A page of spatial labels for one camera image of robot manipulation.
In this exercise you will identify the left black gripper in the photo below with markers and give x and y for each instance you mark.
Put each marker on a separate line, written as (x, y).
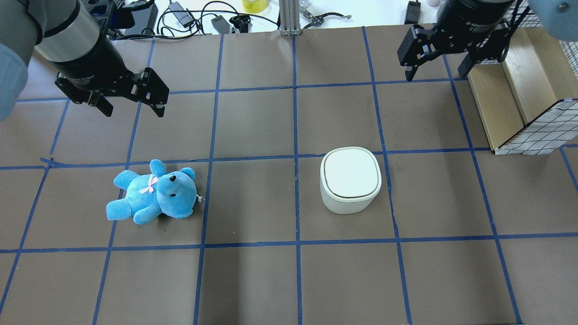
(91, 64)

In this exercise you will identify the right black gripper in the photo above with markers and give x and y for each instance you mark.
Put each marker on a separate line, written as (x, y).
(474, 17)

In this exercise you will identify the white trash can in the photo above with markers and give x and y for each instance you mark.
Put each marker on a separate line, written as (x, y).
(350, 179)

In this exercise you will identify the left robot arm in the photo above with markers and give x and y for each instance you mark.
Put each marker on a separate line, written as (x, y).
(58, 30)

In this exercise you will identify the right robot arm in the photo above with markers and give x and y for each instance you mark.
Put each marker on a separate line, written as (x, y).
(482, 29)

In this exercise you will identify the wooden box with grid cloth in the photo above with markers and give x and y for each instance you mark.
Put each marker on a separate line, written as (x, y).
(528, 103)

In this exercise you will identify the black power adapter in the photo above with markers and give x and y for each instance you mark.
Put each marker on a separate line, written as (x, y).
(183, 17)

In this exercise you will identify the blue teddy bear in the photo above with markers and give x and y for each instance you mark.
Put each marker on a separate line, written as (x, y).
(160, 192)

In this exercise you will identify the yellow tape roll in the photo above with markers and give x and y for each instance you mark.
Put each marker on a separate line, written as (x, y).
(254, 6)

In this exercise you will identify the aluminium frame post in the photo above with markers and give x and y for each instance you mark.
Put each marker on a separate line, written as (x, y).
(290, 24)

